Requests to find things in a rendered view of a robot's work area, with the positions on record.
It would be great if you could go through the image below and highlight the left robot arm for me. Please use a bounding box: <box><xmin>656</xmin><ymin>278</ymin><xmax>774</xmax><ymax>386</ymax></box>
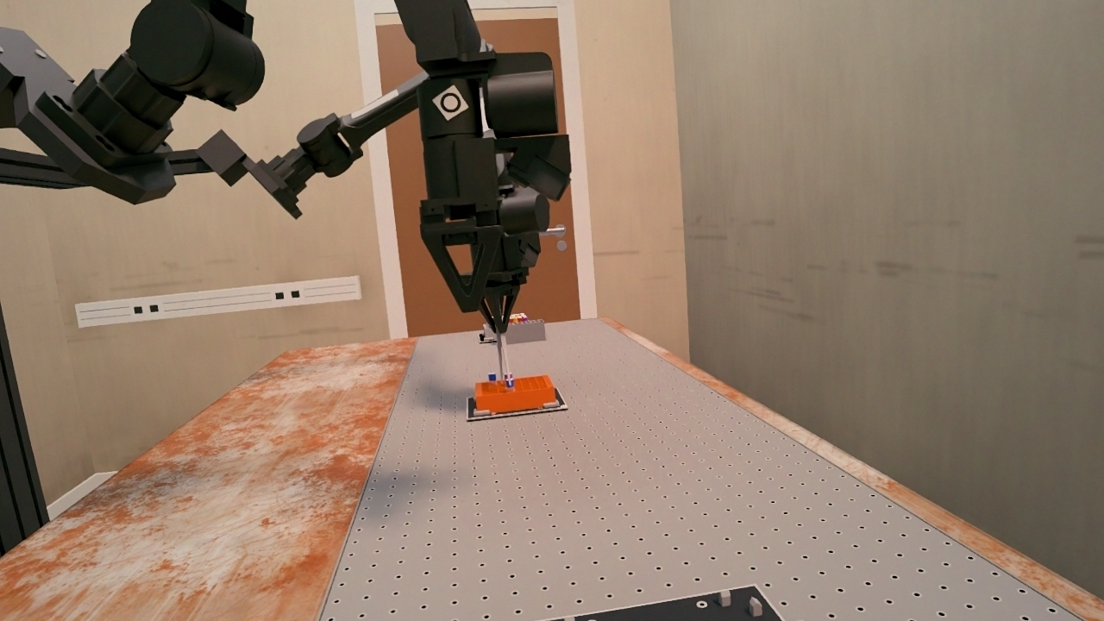
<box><xmin>257</xmin><ymin>71</ymin><xmax>550</xmax><ymax>271</ymax></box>

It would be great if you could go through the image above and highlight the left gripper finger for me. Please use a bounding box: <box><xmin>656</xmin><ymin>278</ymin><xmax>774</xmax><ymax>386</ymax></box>
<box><xmin>479</xmin><ymin>296</ymin><xmax>505</xmax><ymax>334</ymax></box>
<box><xmin>484</xmin><ymin>285</ymin><xmax>520</xmax><ymax>334</ymax></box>

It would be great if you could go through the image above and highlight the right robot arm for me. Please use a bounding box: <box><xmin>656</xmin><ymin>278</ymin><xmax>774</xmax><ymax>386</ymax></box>
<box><xmin>35</xmin><ymin>0</ymin><xmax>572</xmax><ymax>202</ymax></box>

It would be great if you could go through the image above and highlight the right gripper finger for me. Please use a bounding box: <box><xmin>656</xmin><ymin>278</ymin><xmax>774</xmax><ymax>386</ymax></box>
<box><xmin>420</xmin><ymin>225</ymin><xmax>503</xmax><ymax>313</ymax></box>
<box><xmin>442</xmin><ymin>243</ymin><xmax>484</xmax><ymax>295</ymax></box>

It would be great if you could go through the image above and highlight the grey slotted rack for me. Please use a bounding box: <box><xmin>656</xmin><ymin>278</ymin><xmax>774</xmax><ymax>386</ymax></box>
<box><xmin>505</xmin><ymin>319</ymin><xmax>546</xmax><ymax>345</ymax></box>

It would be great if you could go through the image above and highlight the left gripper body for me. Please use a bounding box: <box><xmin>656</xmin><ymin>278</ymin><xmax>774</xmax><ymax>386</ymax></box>
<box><xmin>460</xmin><ymin>234</ymin><xmax>530</xmax><ymax>292</ymax></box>

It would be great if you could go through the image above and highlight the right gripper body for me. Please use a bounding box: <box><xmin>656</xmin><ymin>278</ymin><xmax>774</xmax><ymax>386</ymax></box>
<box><xmin>420</xmin><ymin>135</ymin><xmax>498</xmax><ymax>231</ymax></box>

